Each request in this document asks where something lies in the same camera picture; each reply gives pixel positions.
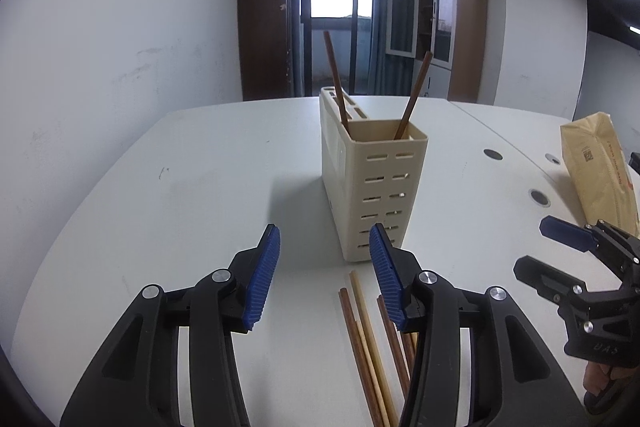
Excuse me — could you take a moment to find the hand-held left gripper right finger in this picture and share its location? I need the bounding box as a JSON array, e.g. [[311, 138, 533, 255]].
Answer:
[[369, 222, 588, 427]]

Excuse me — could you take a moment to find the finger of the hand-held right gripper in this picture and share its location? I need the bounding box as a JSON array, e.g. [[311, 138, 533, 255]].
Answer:
[[539, 215, 640, 280], [513, 256, 591, 310]]

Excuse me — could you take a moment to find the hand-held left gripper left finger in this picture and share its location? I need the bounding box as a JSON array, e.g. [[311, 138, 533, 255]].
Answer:
[[60, 223, 281, 427]]

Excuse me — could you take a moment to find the beige plastic utensil holder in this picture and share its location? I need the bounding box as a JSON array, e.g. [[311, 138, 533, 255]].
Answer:
[[319, 87, 429, 264]]

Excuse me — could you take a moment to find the person's right hand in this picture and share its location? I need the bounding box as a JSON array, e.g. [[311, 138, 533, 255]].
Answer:
[[582, 358, 640, 400]]

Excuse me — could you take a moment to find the brown paper bag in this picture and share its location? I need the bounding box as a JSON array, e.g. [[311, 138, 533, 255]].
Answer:
[[560, 112, 640, 238]]

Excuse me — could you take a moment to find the dark brown chopstick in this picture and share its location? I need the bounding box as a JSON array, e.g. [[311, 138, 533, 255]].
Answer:
[[376, 294, 412, 400], [323, 31, 351, 132], [393, 51, 434, 140], [338, 288, 386, 427]]

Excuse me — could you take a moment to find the wooden cabinet with glass doors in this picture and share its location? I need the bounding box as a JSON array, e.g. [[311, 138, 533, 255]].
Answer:
[[385, 0, 488, 104]]

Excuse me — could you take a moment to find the dark brown wooden wardrobe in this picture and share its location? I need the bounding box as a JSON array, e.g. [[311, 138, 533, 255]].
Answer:
[[237, 0, 301, 102]]

